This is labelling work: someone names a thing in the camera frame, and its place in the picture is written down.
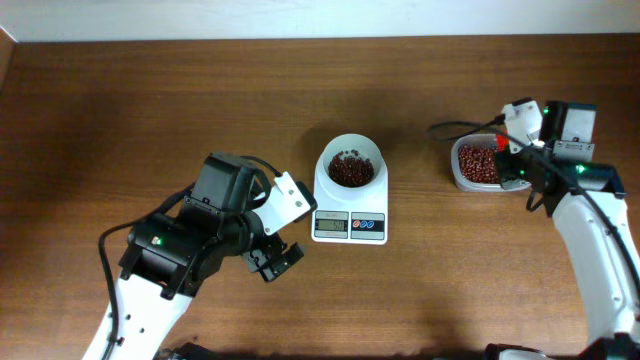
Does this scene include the left black cable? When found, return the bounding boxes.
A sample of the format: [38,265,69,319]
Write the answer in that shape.
[98,184,196,360]

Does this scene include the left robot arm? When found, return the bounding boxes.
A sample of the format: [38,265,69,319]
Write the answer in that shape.
[84,152,317,359]

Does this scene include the white round bowl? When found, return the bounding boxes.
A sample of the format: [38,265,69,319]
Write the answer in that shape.
[316,134,388,190]

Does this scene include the black cable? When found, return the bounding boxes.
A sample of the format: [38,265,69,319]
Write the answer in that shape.
[427,114,640,296]
[98,184,196,360]

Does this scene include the clear plastic bean container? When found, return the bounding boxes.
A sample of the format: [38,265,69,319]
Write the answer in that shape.
[451,134,530,193]

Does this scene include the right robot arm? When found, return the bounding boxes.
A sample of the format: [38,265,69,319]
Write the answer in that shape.
[496,98,639,359]

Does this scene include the red beans in bowl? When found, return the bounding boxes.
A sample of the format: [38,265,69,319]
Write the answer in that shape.
[328,149,375,188]

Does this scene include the white digital kitchen scale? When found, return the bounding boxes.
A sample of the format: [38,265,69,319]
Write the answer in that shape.
[311,149,389,245]

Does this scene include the right black cable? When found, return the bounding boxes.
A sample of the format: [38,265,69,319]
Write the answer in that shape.
[427,114,640,296]

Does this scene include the orange measuring scoop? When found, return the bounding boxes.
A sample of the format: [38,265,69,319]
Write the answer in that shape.
[496,134,510,151]

